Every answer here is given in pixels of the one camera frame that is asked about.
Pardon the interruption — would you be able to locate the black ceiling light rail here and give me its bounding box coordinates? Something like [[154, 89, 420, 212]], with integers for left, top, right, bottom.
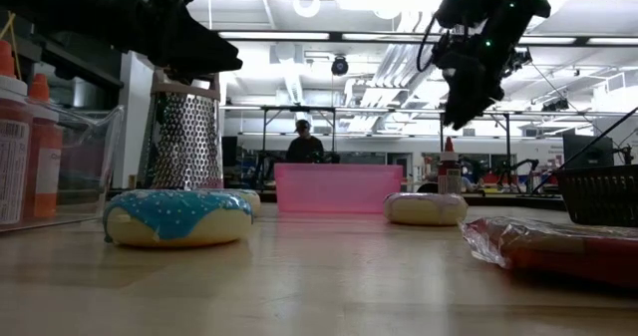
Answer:
[[216, 29, 638, 47]]

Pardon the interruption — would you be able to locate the red snack package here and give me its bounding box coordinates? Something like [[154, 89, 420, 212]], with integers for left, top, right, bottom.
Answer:
[[459, 216, 638, 291]]

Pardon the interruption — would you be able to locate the dark red food colouring bottle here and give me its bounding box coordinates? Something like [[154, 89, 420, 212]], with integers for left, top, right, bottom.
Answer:
[[437, 136, 463, 196]]

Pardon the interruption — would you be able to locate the black aluminium table frame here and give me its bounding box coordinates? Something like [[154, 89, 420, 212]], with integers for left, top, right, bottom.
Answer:
[[223, 188, 567, 211]]

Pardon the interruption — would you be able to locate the black mesh basket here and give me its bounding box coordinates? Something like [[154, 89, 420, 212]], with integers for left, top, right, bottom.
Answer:
[[551, 164, 638, 227]]

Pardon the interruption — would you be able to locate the steel box grater pink handle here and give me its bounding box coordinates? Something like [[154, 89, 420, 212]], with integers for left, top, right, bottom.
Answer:
[[137, 69, 225, 191]]

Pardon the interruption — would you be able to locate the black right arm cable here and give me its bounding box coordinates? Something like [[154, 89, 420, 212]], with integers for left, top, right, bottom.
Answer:
[[530, 107, 638, 196]]

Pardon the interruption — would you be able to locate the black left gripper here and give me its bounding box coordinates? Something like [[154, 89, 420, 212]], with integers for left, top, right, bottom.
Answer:
[[74, 0, 244, 84]]

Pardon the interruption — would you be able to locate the pink translucent plastic bin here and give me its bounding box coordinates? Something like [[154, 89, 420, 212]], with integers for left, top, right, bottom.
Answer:
[[273, 164, 404, 215]]

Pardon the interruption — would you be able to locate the thin hanging yellow cord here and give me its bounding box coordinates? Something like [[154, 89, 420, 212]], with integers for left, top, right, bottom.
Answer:
[[0, 11, 21, 78]]

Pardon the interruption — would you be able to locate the person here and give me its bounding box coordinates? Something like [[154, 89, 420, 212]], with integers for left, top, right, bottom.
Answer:
[[285, 119, 326, 166]]

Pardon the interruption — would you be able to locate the clear plastic bin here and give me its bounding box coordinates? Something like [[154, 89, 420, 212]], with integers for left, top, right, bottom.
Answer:
[[0, 99, 126, 233]]

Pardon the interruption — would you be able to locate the orange-red food colouring bottle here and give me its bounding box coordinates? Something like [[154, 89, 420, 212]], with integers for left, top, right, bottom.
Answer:
[[0, 39, 32, 227]]

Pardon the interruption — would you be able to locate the orange food colouring bottle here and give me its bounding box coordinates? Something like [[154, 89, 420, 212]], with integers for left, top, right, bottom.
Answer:
[[23, 73, 65, 221]]

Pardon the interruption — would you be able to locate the blue iced toy donut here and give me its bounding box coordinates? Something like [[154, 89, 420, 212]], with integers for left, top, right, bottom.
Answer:
[[103, 189, 254, 249], [218, 188, 262, 216]]

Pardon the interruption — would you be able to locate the black ceiling spotlight cluster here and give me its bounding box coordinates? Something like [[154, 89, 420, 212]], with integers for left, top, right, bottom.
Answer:
[[502, 49, 533, 78]]

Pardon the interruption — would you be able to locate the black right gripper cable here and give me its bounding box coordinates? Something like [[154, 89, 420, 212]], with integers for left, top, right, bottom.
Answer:
[[417, 24, 443, 73]]

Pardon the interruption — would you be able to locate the black computer monitor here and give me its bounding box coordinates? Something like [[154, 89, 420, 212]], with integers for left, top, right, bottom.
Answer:
[[562, 134, 615, 171]]

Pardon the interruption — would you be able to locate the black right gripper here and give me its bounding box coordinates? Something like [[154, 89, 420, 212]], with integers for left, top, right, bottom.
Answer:
[[432, 34, 505, 131]]

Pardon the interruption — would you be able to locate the round white ceiling lamp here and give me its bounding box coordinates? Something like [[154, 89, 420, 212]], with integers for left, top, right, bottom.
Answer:
[[292, 0, 322, 19]]

